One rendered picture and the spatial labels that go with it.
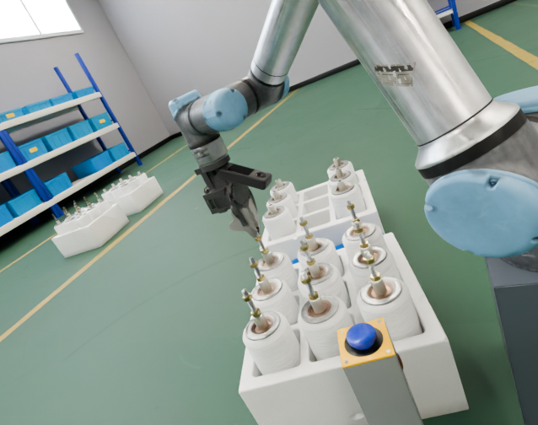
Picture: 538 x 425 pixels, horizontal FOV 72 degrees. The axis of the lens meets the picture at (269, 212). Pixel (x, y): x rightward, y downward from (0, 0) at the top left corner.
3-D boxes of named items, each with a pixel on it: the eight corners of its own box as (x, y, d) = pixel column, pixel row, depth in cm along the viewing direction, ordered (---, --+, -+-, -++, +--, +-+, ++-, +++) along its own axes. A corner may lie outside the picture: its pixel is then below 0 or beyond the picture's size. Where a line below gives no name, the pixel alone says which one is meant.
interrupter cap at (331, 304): (325, 292, 74) (323, 289, 74) (347, 307, 68) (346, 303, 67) (294, 313, 72) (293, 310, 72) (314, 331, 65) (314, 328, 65)
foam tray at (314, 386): (409, 284, 103) (391, 231, 96) (470, 410, 67) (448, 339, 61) (281, 322, 111) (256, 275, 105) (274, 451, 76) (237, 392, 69)
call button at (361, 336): (375, 329, 52) (371, 318, 51) (381, 350, 48) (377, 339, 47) (348, 336, 53) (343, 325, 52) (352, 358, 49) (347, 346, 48)
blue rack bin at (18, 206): (-3, 224, 472) (-14, 211, 465) (22, 210, 503) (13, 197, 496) (19, 216, 450) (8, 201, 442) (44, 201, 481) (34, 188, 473)
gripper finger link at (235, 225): (240, 240, 93) (225, 208, 90) (260, 236, 90) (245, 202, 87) (235, 246, 90) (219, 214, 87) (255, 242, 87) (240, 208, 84)
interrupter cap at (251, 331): (283, 309, 74) (282, 307, 74) (277, 338, 68) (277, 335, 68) (250, 317, 77) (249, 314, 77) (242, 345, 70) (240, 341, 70)
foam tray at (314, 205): (375, 207, 151) (362, 169, 144) (393, 259, 116) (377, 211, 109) (287, 235, 161) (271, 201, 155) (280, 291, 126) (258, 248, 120)
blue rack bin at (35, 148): (6, 172, 495) (-5, 158, 487) (29, 161, 526) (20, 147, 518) (26, 162, 471) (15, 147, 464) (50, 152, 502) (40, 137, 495)
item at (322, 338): (352, 349, 82) (325, 286, 75) (382, 373, 73) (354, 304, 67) (319, 376, 79) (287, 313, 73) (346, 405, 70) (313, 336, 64)
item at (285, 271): (312, 323, 95) (286, 267, 88) (278, 331, 97) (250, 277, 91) (313, 299, 103) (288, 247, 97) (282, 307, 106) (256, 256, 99)
